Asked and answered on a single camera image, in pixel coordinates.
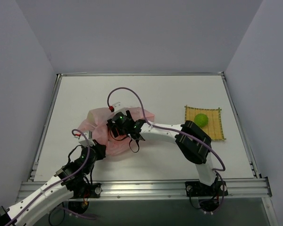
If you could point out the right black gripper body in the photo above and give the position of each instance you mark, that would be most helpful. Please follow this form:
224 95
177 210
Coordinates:
114 128

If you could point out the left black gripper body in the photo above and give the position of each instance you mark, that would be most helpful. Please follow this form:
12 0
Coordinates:
100 148

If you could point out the pink plastic bag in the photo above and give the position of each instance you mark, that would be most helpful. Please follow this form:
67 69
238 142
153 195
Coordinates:
96 123

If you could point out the green fake fruit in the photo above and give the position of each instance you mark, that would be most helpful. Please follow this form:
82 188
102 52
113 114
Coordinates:
201 120

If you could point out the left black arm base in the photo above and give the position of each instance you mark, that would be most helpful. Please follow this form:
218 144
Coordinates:
85 192

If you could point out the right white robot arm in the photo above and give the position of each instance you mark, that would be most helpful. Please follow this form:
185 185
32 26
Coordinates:
193 142

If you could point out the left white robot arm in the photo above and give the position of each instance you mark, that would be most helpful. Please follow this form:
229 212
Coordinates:
69 182

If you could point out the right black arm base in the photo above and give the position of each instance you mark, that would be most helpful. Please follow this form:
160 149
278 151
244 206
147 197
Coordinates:
204 197

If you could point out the yellow bamboo mat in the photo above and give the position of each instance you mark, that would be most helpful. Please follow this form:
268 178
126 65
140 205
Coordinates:
209 120

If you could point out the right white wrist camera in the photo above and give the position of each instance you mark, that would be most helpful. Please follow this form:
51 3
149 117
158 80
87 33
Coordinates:
116 107

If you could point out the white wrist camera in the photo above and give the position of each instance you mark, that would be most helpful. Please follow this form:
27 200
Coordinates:
86 139
116 107

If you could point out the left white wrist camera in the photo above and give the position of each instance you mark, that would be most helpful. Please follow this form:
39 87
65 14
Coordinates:
86 139

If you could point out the aluminium front rail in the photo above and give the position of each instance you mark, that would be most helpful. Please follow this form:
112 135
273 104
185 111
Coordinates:
175 189

